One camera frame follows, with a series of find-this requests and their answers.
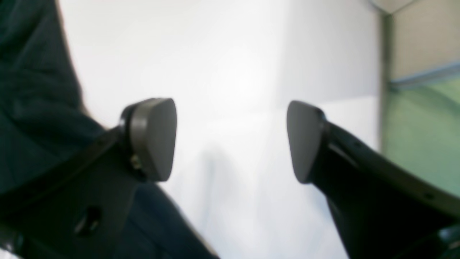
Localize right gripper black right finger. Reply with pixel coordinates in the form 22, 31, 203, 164
286, 101, 460, 259

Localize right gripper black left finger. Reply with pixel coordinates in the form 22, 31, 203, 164
1, 98, 177, 259

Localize black long-sleeve T-shirt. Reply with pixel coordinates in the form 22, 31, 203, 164
0, 0, 217, 259

